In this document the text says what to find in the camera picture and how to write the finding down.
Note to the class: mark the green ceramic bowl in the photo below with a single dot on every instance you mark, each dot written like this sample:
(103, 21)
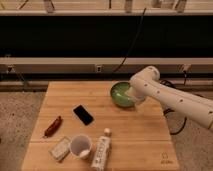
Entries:
(118, 95)

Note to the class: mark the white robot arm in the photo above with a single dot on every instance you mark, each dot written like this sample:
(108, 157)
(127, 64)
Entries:
(146, 83)

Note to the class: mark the black smartphone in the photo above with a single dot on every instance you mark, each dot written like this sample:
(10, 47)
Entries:
(83, 115)

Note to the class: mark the red-brown snack bar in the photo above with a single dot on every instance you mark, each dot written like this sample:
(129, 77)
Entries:
(53, 127)

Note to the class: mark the white plastic cup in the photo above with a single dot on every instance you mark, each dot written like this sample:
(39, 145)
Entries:
(80, 146)

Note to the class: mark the white tube with cap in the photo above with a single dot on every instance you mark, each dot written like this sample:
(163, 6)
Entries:
(102, 151)

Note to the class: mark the white wall outlet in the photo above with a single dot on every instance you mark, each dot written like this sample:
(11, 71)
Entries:
(99, 69)

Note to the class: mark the grey horizontal rail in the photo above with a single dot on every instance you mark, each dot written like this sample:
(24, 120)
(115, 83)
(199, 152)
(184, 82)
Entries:
(76, 65)

